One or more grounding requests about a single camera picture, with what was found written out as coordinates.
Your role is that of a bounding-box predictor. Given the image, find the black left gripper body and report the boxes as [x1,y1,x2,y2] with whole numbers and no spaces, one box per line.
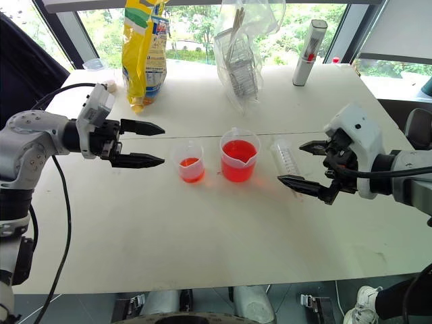
[89,119,124,163]

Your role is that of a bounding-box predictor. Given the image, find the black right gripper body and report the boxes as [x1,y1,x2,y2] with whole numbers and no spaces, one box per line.
[322,129,360,196]

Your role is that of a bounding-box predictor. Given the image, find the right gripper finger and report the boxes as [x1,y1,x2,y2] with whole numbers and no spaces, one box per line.
[277,175,340,206]
[298,140,329,157]

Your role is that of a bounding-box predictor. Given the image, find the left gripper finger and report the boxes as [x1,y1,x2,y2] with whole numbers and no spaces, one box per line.
[110,153,166,169]
[119,118,167,137]

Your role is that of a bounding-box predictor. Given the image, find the clear plastic graduated tube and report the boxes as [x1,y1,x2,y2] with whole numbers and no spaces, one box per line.
[269,138,304,179]

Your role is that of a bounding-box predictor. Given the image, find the small beaker red liquid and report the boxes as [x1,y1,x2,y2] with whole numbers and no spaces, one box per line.
[169,140,206,184]

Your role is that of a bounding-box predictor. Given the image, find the large beaker red liquid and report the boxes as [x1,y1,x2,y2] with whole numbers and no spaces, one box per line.
[219,127,261,184]

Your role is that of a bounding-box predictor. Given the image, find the yellow snack bag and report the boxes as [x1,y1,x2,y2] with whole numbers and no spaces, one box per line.
[121,0,170,116]

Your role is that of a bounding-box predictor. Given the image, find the small clear plastic container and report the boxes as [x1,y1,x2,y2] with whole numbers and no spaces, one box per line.
[82,58,104,72]

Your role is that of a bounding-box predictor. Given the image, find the black chair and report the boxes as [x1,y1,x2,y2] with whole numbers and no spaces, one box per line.
[402,107,432,151]

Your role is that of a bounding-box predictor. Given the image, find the white cylindrical bottle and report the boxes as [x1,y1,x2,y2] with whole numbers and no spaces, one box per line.
[292,19,329,88]

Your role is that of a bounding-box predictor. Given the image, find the dark navy fabric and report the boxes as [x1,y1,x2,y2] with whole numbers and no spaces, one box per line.
[0,13,71,130]

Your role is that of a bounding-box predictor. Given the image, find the dark teal object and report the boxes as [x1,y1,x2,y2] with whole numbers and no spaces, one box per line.
[418,75,432,101]

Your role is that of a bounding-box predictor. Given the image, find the clear plastic bag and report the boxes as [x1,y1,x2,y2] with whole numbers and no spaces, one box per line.
[213,0,286,115]

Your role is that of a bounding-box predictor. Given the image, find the white sneaker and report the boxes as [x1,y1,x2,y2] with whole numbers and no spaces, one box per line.
[343,285,384,324]

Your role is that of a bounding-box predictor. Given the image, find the wooden sticks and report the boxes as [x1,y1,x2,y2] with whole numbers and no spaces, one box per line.
[228,7,246,57]

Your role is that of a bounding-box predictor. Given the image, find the person leg black trousers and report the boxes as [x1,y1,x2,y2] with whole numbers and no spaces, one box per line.
[373,263,432,321]

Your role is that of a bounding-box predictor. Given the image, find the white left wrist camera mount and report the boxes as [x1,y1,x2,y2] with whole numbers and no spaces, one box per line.
[75,83,117,160]

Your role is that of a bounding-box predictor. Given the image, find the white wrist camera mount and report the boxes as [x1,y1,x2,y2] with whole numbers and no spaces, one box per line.
[75,83,117,160]
[323,103,386,200]

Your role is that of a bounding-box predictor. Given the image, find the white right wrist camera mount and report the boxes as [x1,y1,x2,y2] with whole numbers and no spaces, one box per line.
[323,103,386,200]

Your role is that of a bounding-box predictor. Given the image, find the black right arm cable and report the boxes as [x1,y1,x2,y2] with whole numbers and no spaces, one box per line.
[339,165,432,180]

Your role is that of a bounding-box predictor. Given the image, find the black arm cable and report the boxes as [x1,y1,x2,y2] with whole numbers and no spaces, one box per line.
[31,82,99,324]
[339,165,432,180]

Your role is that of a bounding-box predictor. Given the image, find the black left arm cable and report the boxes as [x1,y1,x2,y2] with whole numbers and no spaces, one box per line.
[31,82,99,324]

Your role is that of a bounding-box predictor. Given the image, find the metal wire rack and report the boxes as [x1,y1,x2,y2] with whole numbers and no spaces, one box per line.
[215,28,260,99]

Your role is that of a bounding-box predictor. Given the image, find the metal table leg bracket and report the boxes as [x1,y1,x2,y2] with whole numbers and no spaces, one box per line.
[113,292,146,321]
[300,292,335,324]

